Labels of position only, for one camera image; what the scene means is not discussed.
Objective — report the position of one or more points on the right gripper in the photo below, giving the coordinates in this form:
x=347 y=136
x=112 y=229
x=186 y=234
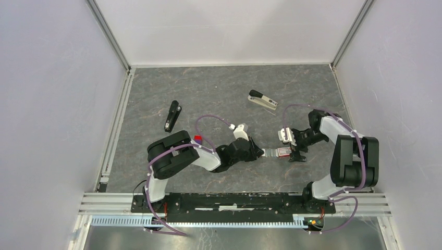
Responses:
x=296 y=156

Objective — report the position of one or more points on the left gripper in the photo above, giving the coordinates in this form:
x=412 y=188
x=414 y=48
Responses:
x=255 y=151

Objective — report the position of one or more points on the staple tray box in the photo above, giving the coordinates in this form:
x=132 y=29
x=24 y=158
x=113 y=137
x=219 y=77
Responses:
x=270 y=153

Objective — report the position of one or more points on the red white staple box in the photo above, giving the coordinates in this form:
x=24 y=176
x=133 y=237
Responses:
x=283 y=152

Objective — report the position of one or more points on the black stapler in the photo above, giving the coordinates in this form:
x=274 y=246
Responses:
x=173 y=114

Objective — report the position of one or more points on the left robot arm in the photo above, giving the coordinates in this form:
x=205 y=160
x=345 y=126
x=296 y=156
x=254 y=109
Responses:
x=170 y=155

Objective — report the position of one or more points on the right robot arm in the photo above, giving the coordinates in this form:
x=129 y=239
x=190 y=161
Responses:
x=355 y=161

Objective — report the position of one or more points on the purple red block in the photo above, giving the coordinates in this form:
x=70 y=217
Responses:
x=198 y=139

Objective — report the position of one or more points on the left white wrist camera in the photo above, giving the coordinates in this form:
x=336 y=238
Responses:
x=240 y=131

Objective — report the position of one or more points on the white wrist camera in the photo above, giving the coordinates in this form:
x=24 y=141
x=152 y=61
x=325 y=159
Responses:
x=240 y=131
x=286 y=136

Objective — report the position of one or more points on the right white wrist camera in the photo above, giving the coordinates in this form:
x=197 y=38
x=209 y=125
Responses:
x=286 y=136

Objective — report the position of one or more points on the white cable duct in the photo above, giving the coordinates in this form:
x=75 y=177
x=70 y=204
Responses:
x=151 y=222

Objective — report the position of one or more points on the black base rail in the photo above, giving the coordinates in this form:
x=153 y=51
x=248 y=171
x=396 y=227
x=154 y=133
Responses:
x=232 y=207

